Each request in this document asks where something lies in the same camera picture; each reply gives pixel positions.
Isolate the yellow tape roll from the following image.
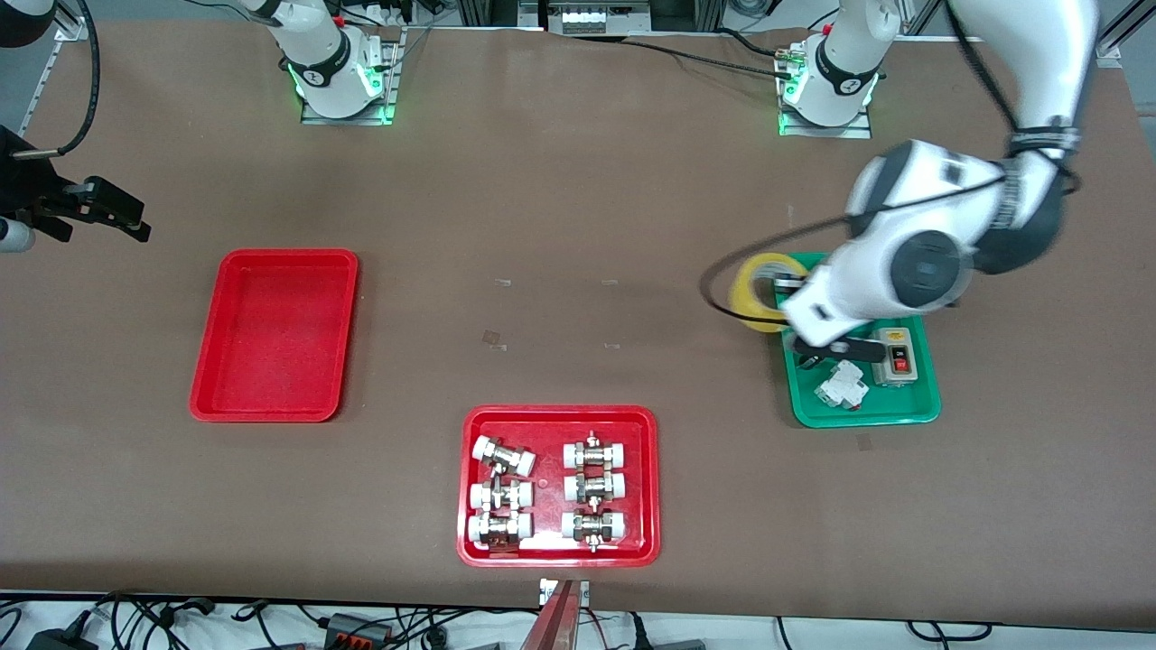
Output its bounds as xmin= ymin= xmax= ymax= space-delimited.
xmin=730 ymin=253 xmax=811 ymax=334

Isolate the green plastic tray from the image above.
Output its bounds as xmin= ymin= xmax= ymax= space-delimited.
xmin=770 ymin=250 xmax=942 ymax=429

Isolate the empty-type plain red tray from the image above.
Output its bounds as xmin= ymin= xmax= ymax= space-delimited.
xmin=189 ymin=248 xmax=359 ymax=423

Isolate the red tray holding fittings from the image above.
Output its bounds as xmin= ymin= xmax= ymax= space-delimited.
xmin=456 ymin=404 xmax=661 ymax=569

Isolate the slanted aluminium profile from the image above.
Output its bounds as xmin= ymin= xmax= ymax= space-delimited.
xmin=1096 ymin=5 xmax=1143 ymax=70
xmin=16 ymin=18 xmax=93 ymax=138

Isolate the white circuit breaker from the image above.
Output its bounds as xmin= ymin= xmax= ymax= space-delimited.
xmin=814 ymin=359 xmax=872 ymax=411

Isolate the white terminal block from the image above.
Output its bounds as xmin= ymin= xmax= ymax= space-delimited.
xmin=546 ymin=0 xmax=651 ymax=35

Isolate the tilted metal white pipe fitting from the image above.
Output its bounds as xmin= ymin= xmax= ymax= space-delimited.
xmin=472 ymin=436 xmax=536 ymax=478

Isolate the red metal bar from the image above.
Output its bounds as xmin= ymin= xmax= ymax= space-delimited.
xmin=519 ymin=580 xmax=581 ymax=650

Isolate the black plug adapter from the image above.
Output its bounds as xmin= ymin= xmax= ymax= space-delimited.
xmin=27 ymin=625 xmax=98 ymax=650

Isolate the black orange power adapter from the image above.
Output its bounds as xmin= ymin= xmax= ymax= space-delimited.
xmin=323 ymin=612 xmax=391 ymax=647

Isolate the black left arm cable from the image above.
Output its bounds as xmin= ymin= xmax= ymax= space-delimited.
xmin=700 ymin=0 xmax=1082 ymax=326

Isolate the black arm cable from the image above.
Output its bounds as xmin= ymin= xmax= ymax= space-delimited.
xmin=14 ymin=0 xmax=98 ymax=162
xmin=700 ymin=0 xmax=1082 ymax=326

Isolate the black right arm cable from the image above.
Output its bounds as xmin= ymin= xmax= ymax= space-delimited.
xmin=14 ymin=0 xmax=98 ymax=162

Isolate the grey on-off switch box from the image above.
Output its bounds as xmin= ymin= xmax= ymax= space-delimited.
xmin=869 ymin=325 xmax=924 ymax=388

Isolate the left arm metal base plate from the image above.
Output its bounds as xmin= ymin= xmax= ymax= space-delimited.
xmin=778 ymin=45 xmax=874 ymax=139

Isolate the thin black table cable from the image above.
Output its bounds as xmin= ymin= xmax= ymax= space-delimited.
xmin=564 ymin=34 xmax=796 ymax=80

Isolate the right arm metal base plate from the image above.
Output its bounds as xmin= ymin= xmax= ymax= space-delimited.
xmin=301 ymin=27 xmax=404 ymax=125

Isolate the small white bracket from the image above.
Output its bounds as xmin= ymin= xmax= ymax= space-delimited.
xmin=539 ymin=578 xmax=591 ymax=608

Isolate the aluminium frame post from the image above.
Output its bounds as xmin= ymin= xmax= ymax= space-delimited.
xmin=456 ymin=0 xmax=543 ymax=28

